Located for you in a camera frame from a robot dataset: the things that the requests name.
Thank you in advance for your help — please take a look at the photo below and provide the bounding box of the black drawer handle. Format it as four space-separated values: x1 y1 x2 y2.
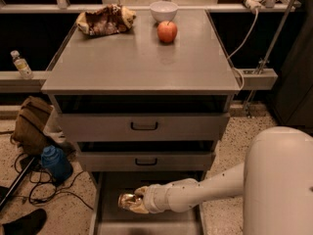
135 158 157 166
130 121 158 131

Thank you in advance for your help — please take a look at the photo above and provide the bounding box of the white bowl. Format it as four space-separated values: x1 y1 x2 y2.
150 1 178 23

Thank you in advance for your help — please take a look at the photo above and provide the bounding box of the clear plastic water bottle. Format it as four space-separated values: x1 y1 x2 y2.
11 50 33 79

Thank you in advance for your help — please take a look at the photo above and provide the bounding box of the brown backpack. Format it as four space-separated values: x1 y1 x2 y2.
10 96 53 156

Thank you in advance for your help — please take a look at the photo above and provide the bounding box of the red apple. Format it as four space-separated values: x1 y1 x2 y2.
157 21 178 43

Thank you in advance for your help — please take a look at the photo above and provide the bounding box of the black top drawer handle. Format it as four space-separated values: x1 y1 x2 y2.
130 121 158 131

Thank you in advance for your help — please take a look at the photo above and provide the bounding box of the metal tripod pole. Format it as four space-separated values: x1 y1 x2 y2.
243 0 295 118

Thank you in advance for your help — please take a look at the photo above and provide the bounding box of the white power cable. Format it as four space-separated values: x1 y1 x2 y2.
227 7 260 91

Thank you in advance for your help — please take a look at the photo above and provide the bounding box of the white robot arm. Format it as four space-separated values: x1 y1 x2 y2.
131 127 313 235

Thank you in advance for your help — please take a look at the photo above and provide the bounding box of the grey drawer cabinet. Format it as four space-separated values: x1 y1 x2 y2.
41 9 242 235

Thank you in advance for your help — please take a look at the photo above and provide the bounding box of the grey middle drawer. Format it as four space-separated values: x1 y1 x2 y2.
77 152 215 171

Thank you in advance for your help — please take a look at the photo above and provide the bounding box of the grey open bottom drawer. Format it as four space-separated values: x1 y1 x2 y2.
89 171 206 235

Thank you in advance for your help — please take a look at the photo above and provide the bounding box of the dark cabinet at right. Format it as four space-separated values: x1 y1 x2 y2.
269 0 313 133

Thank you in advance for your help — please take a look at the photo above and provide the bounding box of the black floor cable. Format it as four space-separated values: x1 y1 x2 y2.
13 152 95 212

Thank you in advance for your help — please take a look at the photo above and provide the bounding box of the grey top drawer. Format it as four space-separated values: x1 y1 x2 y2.
58 113 230 142

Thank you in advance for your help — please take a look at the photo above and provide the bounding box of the black middle drawer handle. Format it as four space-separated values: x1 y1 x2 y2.
135 158 157 166

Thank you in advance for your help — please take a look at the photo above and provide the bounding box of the black shoe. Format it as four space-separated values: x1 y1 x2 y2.
0 209 47 235

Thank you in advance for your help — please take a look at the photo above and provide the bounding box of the brown crumpled chip bag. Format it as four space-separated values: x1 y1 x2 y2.
75 4 136 36

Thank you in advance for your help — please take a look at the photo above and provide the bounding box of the blue water jug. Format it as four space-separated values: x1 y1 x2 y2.
41 145 72 184

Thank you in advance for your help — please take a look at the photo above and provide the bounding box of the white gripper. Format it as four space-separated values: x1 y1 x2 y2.
130 184 170 214

